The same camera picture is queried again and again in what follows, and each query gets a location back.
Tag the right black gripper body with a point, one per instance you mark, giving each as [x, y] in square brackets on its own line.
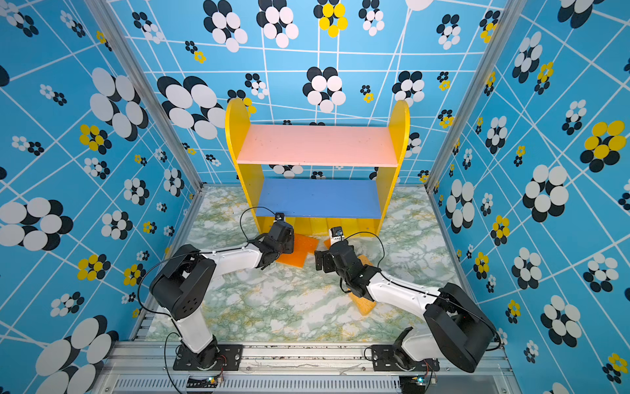
[343, 276]

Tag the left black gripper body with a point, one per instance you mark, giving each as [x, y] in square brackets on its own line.
[289, 248]

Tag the yellow sponge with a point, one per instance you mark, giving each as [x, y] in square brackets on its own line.
[349, 226]
[302, 226]
[319, 227]

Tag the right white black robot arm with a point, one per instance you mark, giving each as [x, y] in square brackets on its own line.
[460, 332]

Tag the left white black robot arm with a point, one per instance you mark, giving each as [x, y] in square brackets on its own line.
[181, 285]

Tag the yellow shelf with coloured boards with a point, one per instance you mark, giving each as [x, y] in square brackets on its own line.
[254, 146]

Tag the tan sponge right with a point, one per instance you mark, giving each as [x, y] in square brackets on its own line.
[365, 261]

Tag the tan sponge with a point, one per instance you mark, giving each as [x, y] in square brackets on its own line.
[364, 305]
[365, 261]

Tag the tan sponge front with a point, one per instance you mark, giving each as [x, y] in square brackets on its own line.
[364, 305]

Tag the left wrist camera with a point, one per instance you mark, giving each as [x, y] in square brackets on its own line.
[280, 216]

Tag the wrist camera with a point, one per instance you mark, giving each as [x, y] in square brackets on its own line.
[336, 234]
[280, 216]

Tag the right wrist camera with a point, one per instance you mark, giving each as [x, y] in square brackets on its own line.
[336, 234]

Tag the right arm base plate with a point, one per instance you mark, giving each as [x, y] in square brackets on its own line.
[384, 360]

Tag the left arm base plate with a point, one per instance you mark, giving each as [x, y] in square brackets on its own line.
[216, 358]

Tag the aluminium front rail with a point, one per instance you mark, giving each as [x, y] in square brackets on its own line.
[301, 367]

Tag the left aluminium corner post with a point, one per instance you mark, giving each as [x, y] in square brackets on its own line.
[104, 17]

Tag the aluminium corner post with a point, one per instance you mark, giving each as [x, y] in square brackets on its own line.
[104, 17]
[508, 21]

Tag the right aluminium corner post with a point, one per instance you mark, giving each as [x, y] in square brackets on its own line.
[508, 21]

